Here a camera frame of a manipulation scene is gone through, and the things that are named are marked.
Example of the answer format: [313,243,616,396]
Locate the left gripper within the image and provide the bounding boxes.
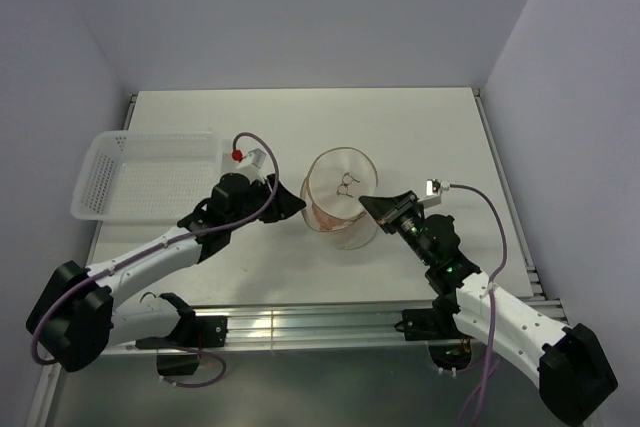
[227,173,305,231]

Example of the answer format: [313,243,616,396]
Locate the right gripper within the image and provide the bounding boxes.
[360,190,434,266]

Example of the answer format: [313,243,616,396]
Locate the pink bra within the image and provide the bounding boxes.
[312,204,349,232]

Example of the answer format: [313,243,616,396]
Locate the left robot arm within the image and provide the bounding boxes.
[26,173,306,372]

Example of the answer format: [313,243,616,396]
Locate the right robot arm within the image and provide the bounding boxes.
[359,191,618,426]

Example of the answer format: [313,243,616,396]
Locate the white plastic basket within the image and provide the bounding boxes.
[71,130,224,223]

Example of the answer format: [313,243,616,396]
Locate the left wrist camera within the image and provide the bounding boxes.
[235,148,267,182]

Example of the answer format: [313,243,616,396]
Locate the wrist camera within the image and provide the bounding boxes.
[418,179,450,208]
[235,148,267,182]

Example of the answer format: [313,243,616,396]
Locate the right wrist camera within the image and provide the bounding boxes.
[418,179,450,208]

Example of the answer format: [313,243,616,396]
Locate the aluminium frame rail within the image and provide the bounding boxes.
[47,266,574,353]

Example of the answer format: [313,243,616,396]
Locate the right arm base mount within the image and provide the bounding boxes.
[394,307,485,374]

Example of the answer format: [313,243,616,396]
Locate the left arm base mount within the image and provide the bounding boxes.
[135,315,227,388]

